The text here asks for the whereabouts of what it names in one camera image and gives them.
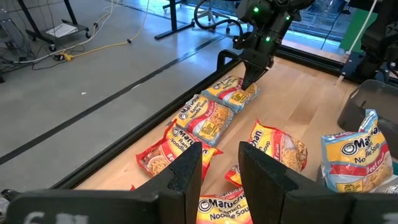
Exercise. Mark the white paper sheet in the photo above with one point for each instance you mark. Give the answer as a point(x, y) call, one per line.
point(62, 30)

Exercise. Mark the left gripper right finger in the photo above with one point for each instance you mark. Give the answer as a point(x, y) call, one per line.
point(261, 186)

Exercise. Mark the green board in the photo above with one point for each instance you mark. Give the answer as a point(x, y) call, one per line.
point(348, 37)

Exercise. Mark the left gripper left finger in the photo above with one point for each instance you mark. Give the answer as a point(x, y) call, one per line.
point(186, 186)

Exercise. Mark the blue Maruchan beef ramen pack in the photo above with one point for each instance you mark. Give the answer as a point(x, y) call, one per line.
point(202, 119)
point(227, 93)
point(354, 155)

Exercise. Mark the white office chair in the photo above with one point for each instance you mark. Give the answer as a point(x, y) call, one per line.
point(211, 14)

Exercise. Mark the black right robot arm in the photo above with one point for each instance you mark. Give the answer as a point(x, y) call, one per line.
point(273, 9)

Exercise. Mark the grey translucent plastic bin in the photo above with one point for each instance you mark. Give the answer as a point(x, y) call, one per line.
point(367, 96)

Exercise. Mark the black curved bracket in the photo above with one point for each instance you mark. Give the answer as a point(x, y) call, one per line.
point(219, 59)

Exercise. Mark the black rolling stand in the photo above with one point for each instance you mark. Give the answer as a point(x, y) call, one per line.
point(37, 34)

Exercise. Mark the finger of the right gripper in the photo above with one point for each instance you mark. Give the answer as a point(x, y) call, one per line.
point(248, 74)
point(260, 73)

